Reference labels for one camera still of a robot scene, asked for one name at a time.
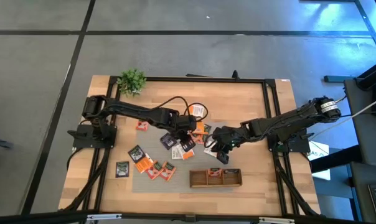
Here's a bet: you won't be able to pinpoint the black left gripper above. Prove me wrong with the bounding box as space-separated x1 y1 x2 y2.
172 114 197 153

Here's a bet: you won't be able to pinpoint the silver metal bracket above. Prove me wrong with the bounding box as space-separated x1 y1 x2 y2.
258 217 296 224
86 213 123 222

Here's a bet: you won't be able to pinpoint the black floor cable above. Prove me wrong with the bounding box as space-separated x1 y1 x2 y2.
339 112 376 119

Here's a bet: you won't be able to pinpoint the white floor sign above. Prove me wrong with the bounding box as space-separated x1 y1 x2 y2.
306 139 331 181

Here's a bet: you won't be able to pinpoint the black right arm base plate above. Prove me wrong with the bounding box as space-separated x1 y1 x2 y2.
266 129 311 154

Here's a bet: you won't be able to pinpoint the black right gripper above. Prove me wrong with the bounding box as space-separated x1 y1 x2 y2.
211 123 248 166

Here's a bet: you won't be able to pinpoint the green plant in white pot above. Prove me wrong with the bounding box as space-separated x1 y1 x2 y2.
116 68 148 97

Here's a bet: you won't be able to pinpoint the black diagonal stand beam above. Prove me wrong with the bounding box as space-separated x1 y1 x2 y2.
355 58 376 91

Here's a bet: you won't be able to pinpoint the black cable bundle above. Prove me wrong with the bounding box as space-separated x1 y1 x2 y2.
63 147 111 213
273 151 320 217

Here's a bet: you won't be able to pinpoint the dark grey desk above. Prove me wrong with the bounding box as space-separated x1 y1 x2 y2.
343 77 376 224

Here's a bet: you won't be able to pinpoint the grey woven placemat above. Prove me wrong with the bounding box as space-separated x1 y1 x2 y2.
131 119 235 194

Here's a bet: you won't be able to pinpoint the yellowish hanging cord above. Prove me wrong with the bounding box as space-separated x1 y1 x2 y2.
308 94 376 141

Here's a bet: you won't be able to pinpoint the dark green tea packet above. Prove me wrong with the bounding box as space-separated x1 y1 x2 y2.
115 161 130 179

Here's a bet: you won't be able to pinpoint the wooden three-compartment box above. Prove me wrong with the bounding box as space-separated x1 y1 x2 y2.
189 168 243 189

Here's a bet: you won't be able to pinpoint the black frame crossbar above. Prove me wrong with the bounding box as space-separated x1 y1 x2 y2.
0 210 376 224

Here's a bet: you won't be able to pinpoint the small red tea packet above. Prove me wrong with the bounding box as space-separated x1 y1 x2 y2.
135 120 150 132

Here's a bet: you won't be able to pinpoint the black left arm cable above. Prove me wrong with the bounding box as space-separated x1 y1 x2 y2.
152 95 209 123

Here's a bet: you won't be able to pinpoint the black desk leg beams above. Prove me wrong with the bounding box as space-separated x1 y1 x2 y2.
310 144 363 174

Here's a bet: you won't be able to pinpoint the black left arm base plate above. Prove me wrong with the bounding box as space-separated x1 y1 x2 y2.
68 123 118 149

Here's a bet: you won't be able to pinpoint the teal metal bar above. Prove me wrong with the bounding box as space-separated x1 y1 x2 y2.
323 75 357 83

